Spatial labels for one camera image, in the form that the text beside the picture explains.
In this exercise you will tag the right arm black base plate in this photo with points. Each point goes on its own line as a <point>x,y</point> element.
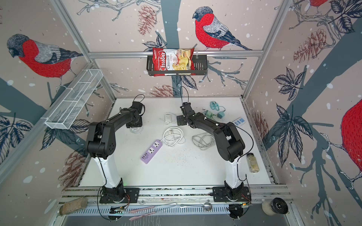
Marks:
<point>225,194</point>

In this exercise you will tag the metal spoon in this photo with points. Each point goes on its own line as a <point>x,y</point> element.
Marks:
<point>206,206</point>

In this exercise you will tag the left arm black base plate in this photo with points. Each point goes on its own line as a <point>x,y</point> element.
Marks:
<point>123,195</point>

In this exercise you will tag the black wall basket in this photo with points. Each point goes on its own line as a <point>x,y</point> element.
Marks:
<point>200,64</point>

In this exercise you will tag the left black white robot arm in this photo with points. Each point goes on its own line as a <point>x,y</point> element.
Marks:
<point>101,144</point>

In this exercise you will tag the white blue power strip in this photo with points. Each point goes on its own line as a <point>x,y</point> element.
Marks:
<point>239,121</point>

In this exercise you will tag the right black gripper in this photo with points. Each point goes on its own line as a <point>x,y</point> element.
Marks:
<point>179,120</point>

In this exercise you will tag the black white tape roll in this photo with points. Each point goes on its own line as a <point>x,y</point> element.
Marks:
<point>275,206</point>

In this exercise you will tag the white charger adapter with cable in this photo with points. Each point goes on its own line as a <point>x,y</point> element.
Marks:
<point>169,118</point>

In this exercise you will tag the red Chuba cassava chips bag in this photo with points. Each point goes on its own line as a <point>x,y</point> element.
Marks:
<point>172,60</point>

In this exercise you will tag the pink chopsticks pair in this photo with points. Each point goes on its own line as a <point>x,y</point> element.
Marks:
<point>150,210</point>

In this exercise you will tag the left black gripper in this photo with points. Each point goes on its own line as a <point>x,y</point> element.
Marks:
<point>140,124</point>

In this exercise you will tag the glass spice jar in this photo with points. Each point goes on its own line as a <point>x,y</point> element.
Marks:
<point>252,163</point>

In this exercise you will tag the purple power strip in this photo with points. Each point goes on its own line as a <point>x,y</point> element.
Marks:
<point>151,152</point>

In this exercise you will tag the small white plug adapter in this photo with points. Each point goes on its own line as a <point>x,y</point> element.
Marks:
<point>136,130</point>

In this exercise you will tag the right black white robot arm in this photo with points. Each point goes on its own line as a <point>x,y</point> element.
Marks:
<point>228,141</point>

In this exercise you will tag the white wire mesh basket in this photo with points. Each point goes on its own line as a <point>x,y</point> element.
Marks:
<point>76,97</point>

